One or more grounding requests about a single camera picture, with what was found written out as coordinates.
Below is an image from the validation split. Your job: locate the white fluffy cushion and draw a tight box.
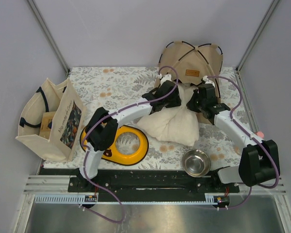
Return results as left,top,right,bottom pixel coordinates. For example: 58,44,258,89
137,84,199,146

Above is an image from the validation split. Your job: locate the beige pet tent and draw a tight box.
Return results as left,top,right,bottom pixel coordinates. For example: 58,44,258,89
155,40,224,126

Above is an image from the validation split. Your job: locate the black tent pole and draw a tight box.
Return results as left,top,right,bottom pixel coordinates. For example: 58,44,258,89
164,41,220,98
158,41,224,75

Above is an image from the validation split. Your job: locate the stainless steel bowl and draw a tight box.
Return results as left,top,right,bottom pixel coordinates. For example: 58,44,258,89
181,149,211,178

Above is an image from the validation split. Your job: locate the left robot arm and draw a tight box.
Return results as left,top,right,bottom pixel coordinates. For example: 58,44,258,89
78,81,181,192

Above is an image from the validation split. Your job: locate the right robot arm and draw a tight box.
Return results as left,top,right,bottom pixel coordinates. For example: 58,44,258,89
187,83,280,192

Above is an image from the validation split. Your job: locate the orange drink bottle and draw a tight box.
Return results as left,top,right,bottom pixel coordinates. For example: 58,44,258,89
256,131,264,138

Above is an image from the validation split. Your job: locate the cream tote bag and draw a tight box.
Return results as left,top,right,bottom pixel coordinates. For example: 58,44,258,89
16,79,86,162

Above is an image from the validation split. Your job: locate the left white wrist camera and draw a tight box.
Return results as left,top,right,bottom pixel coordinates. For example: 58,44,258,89
158,74,172,84

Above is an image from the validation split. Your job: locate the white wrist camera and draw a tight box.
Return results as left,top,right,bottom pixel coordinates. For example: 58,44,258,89
158,74,172,84
201,76,215,87

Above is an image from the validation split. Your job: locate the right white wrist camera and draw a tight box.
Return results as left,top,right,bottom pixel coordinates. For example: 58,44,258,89
201,76,215,87

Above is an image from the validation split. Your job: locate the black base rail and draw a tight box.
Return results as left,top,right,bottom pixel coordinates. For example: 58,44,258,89
38,168,240,202

